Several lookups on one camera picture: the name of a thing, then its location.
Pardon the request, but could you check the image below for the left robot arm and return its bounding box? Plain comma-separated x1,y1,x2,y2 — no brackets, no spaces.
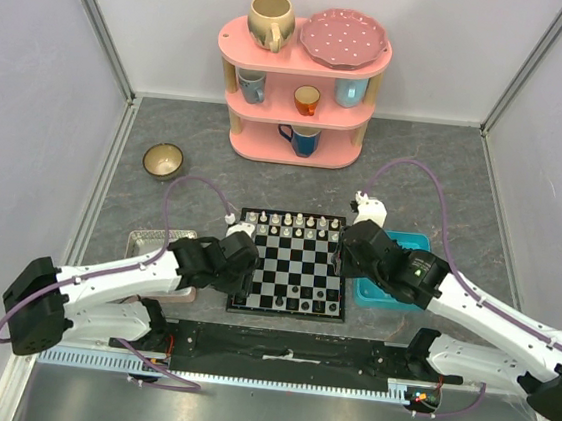
0,228,260,356

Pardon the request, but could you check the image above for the light blue mug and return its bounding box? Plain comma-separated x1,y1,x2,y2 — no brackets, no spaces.
334,78,369,108

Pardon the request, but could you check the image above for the orange cup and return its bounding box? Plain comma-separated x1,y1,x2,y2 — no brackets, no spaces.
294,85,321,117

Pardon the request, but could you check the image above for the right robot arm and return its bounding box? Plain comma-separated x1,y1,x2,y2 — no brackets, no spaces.
333,220,562,421

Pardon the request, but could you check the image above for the black white chess board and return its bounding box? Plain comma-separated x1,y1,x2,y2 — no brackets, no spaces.
225,207,346,322

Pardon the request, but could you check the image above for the dark blue mug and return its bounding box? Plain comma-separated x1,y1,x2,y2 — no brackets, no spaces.
277,124,321,158

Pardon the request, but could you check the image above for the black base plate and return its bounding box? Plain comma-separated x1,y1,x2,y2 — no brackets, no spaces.
135,320,463,387

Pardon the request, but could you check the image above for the black pawn edge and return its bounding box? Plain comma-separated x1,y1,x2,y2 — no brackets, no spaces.
328,289,339,301

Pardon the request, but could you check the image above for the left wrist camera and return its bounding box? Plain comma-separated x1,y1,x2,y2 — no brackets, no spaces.
224,213,256,239

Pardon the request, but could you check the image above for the pink dotted plate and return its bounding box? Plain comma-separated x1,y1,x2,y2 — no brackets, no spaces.
298,8,388,71

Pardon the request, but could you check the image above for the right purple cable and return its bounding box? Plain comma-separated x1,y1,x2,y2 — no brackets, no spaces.
340,153,562,421

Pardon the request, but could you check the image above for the brown ceramic bowl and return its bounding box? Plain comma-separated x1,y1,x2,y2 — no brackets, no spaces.
141,143,184,181

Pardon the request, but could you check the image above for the grey mug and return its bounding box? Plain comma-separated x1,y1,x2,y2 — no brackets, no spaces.
237,68,267,104

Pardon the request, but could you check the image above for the pink three-tier shelf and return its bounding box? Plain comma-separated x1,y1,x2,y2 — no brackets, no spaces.
217,16,392,169

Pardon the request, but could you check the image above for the blue plastic bin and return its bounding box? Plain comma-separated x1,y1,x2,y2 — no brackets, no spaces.
350,226,443,316

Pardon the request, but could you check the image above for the white cable duct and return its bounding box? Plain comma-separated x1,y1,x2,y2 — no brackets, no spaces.
37,346,410,405

